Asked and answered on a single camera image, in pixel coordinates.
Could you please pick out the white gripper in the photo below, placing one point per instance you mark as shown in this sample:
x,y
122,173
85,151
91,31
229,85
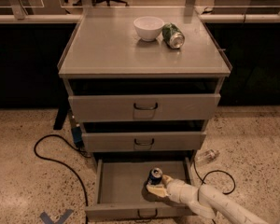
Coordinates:
x,y
176,188

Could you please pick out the blue pepsi can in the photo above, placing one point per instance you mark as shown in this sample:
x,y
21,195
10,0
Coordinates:
x,y
154,176

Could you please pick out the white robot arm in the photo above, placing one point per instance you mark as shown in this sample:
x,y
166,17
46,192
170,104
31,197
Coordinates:
x,y
204,201

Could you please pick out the bottom grey drawer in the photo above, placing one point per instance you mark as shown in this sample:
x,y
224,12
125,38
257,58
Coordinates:
x,y
121,193

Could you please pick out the grey drawer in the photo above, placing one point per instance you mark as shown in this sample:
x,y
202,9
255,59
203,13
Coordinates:
x,y
121,193
144,107
127,142

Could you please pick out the middle grey drawer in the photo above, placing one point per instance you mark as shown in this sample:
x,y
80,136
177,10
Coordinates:
x,y
127,142

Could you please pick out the top grey drawer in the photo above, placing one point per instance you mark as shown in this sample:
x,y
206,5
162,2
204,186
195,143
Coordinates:
x,y
144,107

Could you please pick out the grey drawer cabinet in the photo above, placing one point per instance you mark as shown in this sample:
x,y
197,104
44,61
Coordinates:
x,y
107,57

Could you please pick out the green soda can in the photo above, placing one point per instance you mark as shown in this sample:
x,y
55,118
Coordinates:
x,y
172,36

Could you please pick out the clear plastic bottle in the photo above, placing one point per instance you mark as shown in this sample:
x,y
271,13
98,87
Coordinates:
x,y
206,157

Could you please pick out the blue power adapter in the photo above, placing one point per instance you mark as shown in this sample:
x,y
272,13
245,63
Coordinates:
x,y
77,137

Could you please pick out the blue tape mark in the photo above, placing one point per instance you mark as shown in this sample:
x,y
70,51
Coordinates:
x,y
60,219

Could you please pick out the white bowl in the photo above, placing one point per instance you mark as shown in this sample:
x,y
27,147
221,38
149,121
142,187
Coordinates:
x,y
148,28

